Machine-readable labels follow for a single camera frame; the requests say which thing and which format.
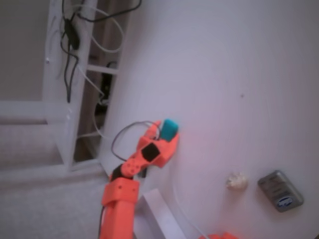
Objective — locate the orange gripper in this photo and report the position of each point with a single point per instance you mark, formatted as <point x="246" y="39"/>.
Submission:
<point x="171" y="147"/>

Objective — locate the teal green rounded cube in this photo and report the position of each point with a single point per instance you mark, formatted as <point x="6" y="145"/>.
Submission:
<point x="169" y="130"/>

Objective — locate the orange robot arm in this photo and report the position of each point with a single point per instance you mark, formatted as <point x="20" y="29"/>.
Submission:
<point x="119" y="211"/>

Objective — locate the white cardboard bin box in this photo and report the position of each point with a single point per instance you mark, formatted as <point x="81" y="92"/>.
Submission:
<point x="159" y="211"/>

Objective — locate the small black clear-lid case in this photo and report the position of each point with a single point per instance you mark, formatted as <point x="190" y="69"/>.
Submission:
<point x="142" y="174"/>

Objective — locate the black boxy device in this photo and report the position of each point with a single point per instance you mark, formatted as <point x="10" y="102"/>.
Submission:
<point x="106" y="82"/>

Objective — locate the small cream bear figurine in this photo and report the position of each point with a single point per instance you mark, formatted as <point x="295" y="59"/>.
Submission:
<point x="237" y="181"/>

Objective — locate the gray metal tin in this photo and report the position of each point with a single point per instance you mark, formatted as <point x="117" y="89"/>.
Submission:
<point x="280" y="191"/>

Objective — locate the white shelf frame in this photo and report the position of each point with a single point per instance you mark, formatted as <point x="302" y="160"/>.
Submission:
<point x="53" y="82"/>

